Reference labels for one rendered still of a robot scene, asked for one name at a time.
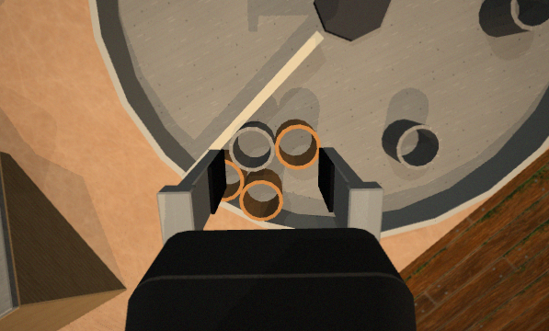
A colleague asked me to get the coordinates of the grey round turning table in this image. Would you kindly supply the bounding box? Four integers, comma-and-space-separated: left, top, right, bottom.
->
88, 0, 549, 238

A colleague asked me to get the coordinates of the bronze bushing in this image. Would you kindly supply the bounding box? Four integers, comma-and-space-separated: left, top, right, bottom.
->
221, 150, 247, 201
239, 168, 283, 222
275, 119, 321, 170

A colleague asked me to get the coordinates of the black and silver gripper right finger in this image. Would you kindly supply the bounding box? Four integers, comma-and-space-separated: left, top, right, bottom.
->
318, 147, 384, 243

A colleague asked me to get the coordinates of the grey metal bushing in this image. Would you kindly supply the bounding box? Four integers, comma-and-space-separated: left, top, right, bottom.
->
382, 120, 442, 170
229, 121, 275, 172
479, 0, 549, 38

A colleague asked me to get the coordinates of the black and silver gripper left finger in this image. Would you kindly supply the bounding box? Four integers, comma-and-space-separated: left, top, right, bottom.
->
156, 149, 226, 245

